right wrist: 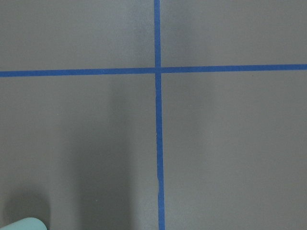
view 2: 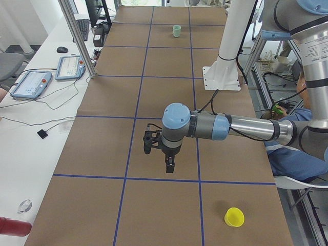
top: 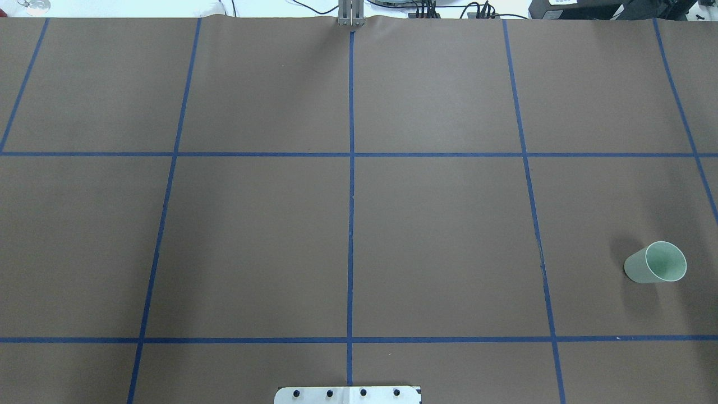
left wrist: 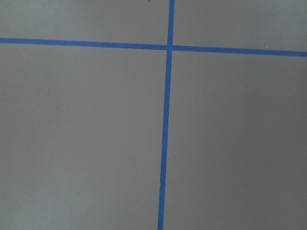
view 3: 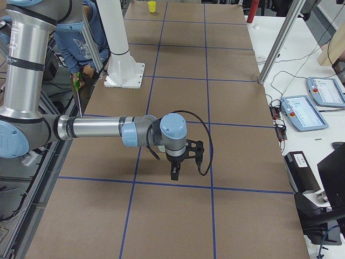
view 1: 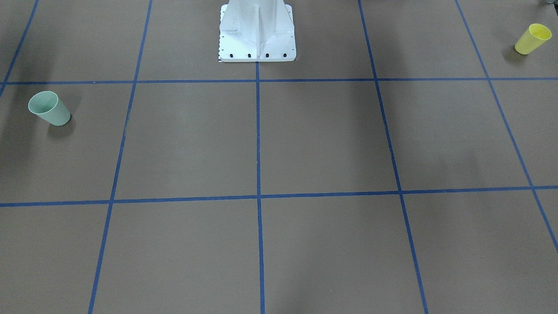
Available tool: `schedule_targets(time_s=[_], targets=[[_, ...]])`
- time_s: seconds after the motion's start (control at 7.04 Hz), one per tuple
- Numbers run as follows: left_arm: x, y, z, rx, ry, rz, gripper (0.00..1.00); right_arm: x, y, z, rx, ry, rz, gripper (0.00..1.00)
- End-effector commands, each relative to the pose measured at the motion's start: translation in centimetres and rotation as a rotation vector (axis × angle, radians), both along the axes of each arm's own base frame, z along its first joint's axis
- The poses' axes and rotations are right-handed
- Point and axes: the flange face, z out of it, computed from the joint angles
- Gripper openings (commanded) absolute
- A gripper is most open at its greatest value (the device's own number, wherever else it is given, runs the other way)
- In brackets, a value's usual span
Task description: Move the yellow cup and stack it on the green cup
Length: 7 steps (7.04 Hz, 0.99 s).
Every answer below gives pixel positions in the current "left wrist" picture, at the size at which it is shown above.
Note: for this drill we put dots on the brown paper table cover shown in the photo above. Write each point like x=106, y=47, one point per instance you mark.
x=153, y=114

